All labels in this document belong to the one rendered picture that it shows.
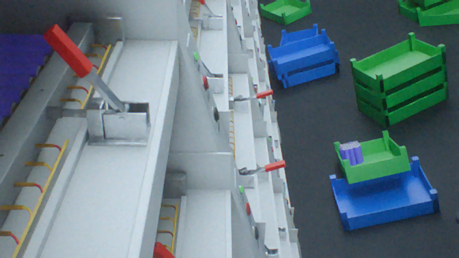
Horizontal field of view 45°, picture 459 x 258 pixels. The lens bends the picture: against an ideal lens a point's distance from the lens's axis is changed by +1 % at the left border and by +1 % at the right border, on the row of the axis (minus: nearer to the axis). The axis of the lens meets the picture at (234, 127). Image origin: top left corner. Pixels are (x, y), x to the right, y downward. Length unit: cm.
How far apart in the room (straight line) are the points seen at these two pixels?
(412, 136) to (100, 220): 192
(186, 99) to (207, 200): 12
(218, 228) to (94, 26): 24
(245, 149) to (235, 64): 34
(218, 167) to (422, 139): 160
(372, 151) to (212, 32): 116
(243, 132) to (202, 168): 48
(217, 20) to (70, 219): 80
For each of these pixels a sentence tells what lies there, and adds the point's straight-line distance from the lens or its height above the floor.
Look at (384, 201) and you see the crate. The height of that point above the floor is 0.
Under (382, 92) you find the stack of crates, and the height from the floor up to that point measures 16.
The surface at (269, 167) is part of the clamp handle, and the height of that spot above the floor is 71.
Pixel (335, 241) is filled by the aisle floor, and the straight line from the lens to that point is 179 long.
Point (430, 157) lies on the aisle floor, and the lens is 207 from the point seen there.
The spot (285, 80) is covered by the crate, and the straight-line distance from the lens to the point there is 267.
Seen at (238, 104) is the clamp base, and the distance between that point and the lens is 116.
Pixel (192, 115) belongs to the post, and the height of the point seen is 98.
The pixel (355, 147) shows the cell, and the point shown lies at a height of 10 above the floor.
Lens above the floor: 125
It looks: 30 degrees down
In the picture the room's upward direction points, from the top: 18 degrees counter-clockwise
